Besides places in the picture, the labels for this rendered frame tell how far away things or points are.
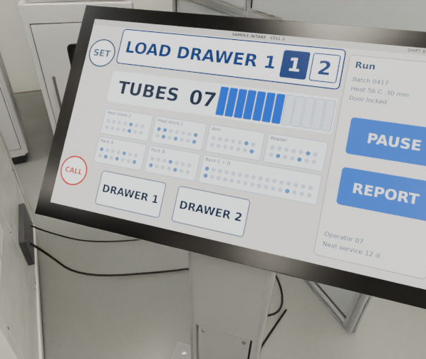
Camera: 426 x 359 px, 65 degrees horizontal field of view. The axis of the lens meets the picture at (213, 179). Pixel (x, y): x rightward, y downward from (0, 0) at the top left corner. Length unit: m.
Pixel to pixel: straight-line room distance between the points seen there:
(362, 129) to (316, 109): 0.06
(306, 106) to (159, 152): 0.19
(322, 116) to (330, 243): 0.15
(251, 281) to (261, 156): 0.26
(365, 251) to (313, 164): 0.11
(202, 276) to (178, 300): 0.93
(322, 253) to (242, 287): 0.25
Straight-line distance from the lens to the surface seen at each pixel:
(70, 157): 0.50
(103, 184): 0.47
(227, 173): 0.42
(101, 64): 0.52
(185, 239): 0.42
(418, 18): 1.07
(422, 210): 0.43
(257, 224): 0.41
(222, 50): 0.47
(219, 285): 0.64
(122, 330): 1.51
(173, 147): 0.44
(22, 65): 3.95
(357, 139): 0.43
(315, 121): 0.43
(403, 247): 0.43
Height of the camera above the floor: 1.27
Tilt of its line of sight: 35 degrees down
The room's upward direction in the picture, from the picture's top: 2 degrees clockwise
